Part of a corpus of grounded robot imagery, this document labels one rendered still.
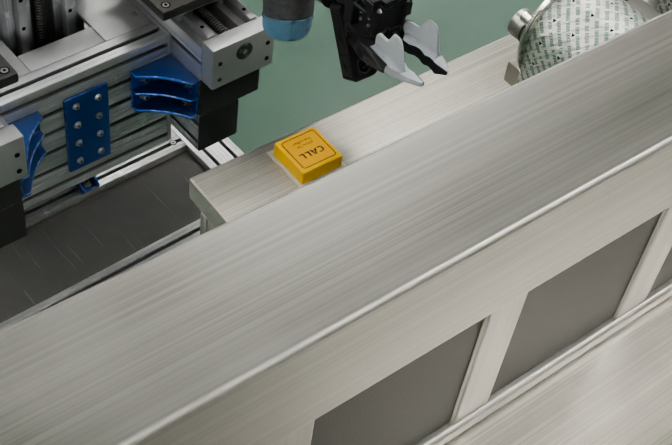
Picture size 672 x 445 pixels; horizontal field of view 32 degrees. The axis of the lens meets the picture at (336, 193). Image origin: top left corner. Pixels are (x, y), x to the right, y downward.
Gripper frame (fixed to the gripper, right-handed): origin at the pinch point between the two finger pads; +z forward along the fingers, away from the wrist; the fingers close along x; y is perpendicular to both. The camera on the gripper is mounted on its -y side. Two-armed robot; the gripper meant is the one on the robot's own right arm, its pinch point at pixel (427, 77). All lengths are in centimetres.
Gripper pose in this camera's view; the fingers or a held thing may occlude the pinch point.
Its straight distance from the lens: 153.0
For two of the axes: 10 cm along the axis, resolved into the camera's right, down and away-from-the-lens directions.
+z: 6.0, 6.3, -4.9
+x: 7.9, -3.9, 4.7
